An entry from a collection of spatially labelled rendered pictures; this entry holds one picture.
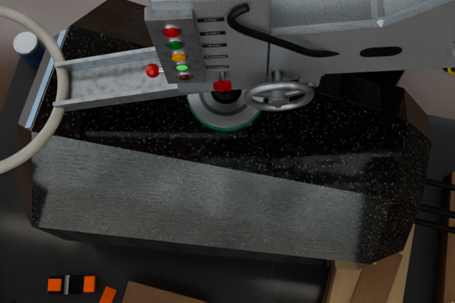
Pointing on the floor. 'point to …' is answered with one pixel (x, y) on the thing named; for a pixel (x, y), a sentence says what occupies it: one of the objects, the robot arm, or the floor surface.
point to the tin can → (29, 48)
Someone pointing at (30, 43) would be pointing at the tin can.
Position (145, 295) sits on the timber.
